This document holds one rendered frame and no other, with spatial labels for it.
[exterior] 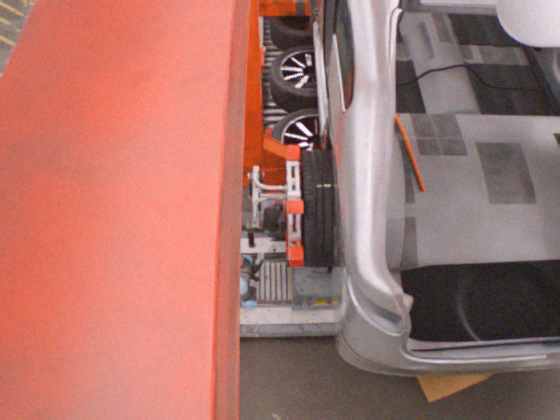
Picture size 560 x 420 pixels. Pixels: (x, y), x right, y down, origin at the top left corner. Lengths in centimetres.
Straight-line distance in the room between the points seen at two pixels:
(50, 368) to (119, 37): 38
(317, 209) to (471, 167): 98
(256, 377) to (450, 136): 191
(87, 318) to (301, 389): 342
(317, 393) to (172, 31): 332
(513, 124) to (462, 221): 87
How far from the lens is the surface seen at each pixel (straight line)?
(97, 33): 70
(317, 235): 316
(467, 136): 374
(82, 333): 46
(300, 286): 390
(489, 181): 353
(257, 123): 354
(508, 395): 407
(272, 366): 390
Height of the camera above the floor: 362
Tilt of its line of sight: 54 degrees down
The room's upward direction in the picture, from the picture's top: straight up
